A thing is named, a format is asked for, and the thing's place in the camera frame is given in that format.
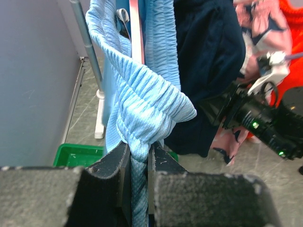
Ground green plastic tray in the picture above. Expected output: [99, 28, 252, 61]
[53, 142, 183, 173]

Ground light blue shorts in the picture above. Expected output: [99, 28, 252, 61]
[86, 0, 196, 227]

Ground pink floral shorts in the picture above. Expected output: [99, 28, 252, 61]
[211, 0, 292, 166]

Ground orange shorts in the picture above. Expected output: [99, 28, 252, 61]
[246, 0, 303, 144]

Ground white metal clothes rack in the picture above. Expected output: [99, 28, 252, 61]
[70, 0, 106, 140]

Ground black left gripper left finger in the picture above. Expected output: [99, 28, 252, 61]
[0, 144, 131, 227]

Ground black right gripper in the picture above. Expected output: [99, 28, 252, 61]
[197, 81, 285, 137]

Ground navy blue shorts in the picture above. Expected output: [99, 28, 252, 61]
[164, 0, 246, 157]

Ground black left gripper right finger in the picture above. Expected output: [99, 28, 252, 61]
[148, 143, 282, 227]

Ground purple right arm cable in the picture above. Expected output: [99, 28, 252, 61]
[284, 52, 303, 61]

